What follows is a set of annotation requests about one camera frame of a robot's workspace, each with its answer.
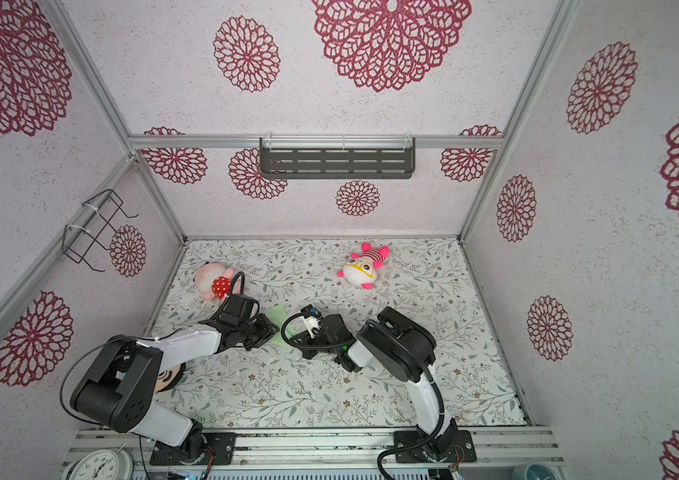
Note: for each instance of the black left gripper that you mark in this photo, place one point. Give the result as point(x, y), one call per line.
point(268, 331)

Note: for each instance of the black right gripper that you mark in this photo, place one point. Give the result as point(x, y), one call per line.
point(307, 341)

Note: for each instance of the light green paper sheet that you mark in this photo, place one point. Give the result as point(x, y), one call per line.
point(277, 315)

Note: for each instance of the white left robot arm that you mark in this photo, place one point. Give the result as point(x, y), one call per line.
point(117, 389)

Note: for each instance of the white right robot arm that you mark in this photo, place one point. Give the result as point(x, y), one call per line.
point(403, 347)

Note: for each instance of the white pink owl plush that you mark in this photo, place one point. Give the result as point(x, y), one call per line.
point(362, 268)

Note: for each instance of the pink plush red dotted dress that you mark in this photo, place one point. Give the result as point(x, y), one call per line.
point(214, 282)

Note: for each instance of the striped hat doll plush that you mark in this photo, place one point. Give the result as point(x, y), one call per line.
point(168, 379)

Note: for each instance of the white analog clock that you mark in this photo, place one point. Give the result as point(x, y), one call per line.
point(104, 464)

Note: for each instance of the teal cup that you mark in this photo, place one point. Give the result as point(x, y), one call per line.
point(534, 471)

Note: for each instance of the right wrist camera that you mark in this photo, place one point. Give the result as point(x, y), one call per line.
point(313, 319)

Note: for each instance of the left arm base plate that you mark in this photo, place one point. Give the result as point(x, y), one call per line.
point(198, 449)

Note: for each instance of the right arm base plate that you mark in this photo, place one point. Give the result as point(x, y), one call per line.
point(454, 447)

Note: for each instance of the grey wall shelf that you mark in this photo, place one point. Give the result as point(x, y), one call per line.
point(341, 160)

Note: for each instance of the black wire wall rack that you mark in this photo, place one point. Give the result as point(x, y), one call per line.
point(79, 239)

